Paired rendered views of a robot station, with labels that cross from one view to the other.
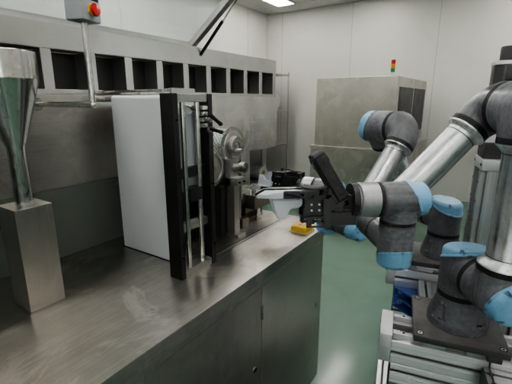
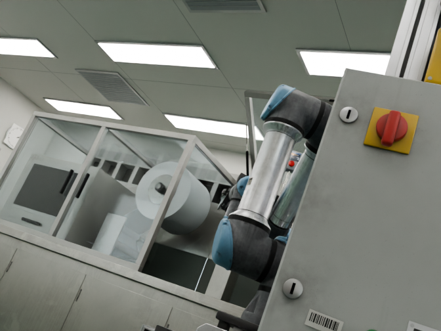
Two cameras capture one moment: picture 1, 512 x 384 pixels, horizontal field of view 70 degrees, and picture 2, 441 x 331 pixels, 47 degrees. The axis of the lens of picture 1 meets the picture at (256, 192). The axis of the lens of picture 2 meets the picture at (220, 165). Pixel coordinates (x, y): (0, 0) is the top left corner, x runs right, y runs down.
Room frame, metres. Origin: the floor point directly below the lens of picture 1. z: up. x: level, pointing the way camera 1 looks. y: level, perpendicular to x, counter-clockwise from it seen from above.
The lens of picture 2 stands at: (0.63, -1.86, 0.75)
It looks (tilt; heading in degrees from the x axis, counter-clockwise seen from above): 18 degrees up; 89
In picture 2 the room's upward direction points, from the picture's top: 22 degrees clockwise
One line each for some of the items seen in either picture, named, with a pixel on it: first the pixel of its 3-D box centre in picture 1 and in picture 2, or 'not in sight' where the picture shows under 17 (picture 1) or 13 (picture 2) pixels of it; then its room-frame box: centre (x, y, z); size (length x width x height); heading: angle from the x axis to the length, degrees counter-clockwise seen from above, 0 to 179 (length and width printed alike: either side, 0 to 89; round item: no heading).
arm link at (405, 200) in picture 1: (400, 200); (246, 190); (0.76, -0.31, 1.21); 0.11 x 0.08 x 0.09; 94
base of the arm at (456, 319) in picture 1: (458, 305); (274, 312); (0.91, -0.56, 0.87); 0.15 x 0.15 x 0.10
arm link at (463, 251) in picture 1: (465, 267); (286, 267); (0.91, -0.56, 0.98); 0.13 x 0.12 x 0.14; 4
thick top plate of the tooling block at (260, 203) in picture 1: (228, 193); not in sight; (1.66, 0.13, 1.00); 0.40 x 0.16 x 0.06; 56
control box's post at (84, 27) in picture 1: (88, 64); (283, 189); (0.98, 0.43, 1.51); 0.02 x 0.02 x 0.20
